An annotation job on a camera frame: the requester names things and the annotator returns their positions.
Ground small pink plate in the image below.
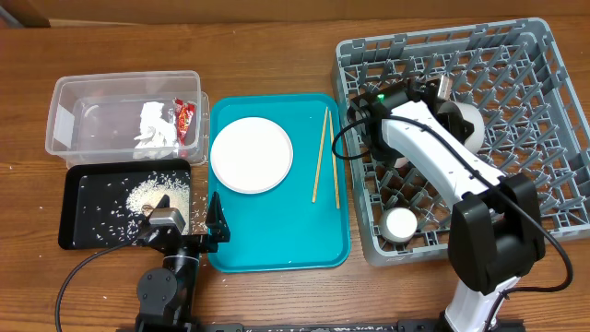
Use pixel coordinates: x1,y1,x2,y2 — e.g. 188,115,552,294
394,157,409,169

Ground teal plastic serving tray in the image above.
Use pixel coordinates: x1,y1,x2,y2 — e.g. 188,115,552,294
208,93,350,273

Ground large white plate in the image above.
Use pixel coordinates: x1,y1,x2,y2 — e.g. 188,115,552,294
210,117,294,195

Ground grey plastic dish rack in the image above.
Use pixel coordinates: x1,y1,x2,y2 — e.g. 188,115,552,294
332,18,589,267

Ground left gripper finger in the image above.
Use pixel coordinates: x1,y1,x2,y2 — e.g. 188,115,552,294
206,192,230,243
139,195,170,229

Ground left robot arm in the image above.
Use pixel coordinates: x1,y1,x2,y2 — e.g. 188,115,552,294
135,193,230,331

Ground white paper cup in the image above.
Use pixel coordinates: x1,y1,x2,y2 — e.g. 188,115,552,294
379,207,418,243

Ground left wooden chopstick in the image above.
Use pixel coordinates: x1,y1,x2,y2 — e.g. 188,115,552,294
312,106,328,203

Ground rice and food scraps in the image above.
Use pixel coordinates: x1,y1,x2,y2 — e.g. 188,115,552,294
125,171,191,235

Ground red snack wrapper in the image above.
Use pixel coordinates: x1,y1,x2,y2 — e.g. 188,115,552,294
173,99,196,146

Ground black plastic tray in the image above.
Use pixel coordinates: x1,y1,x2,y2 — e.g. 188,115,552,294
58,160,191,250

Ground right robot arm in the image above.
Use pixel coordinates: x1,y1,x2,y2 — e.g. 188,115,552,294
347,79,546,331

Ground white napkin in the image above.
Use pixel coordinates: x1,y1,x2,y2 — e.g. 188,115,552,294
133,101,179,160

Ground clear plastic bin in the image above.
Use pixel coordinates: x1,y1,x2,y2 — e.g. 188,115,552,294
45,70,209,167

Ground wooden chopstick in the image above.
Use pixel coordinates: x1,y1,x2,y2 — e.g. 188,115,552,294
328,110,340,209
312,106,328,203

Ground grey bowl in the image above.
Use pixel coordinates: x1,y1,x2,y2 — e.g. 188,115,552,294
436,101,485,154

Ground right wooden chopstick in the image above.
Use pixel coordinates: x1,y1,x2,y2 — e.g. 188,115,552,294
328,110,340,209

